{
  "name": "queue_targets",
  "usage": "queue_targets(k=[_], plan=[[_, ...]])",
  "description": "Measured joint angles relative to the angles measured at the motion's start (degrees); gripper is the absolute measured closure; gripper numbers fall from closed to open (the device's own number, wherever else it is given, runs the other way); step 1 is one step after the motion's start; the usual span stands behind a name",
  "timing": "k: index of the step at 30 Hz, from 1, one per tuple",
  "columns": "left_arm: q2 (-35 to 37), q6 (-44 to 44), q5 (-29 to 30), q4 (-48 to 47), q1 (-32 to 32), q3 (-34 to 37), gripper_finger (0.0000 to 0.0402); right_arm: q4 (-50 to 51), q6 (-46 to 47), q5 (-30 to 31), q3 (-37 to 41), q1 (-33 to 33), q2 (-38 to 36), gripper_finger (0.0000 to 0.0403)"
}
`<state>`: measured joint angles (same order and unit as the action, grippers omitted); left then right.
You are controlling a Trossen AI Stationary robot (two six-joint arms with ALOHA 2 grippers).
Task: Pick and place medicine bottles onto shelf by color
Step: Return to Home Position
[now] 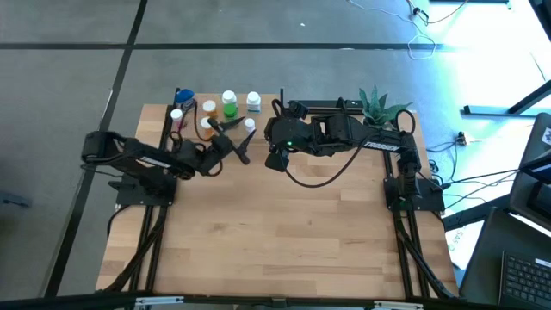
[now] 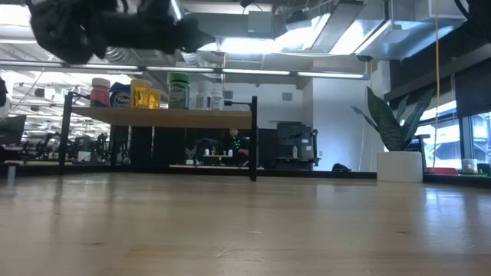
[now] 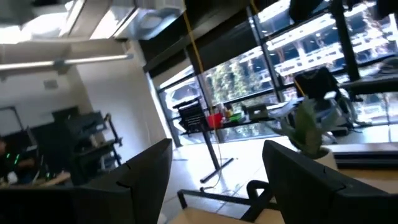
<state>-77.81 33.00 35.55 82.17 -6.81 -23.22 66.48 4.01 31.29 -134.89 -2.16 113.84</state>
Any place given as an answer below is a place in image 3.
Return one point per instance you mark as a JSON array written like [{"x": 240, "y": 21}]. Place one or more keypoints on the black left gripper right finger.
[{"x": 317, "y": 196}]

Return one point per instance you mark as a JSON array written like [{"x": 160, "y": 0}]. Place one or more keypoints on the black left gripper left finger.
[{"x": 124, "y": 193}]

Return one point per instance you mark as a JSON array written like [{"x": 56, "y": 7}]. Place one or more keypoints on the white plant pot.
[{"x": 328, "y": 161}]

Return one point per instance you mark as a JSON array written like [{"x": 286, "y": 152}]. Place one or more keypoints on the green succulent plant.
[{"x": 306, "y": 130}]

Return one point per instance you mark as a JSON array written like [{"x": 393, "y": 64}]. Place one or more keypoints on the black equipment rack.
[{"x": 84, "y": 140}]

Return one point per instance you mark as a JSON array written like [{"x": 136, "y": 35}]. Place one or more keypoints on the black floor stand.
[{"x": 213, "y": 152}]

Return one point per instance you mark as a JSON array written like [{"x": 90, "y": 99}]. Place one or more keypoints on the green tray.
[{"x": 236, "y": 117}]

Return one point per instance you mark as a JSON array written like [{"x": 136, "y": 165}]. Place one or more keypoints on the long ceiling light bar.
[{"x": 77, "y": 60}]

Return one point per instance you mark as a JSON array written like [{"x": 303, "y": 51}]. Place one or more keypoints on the black frame rail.
[{"x": 363, "y": 158}]

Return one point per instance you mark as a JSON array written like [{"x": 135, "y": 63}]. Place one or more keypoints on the short black bracket rail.
[{"x": 217, "y": 197}]

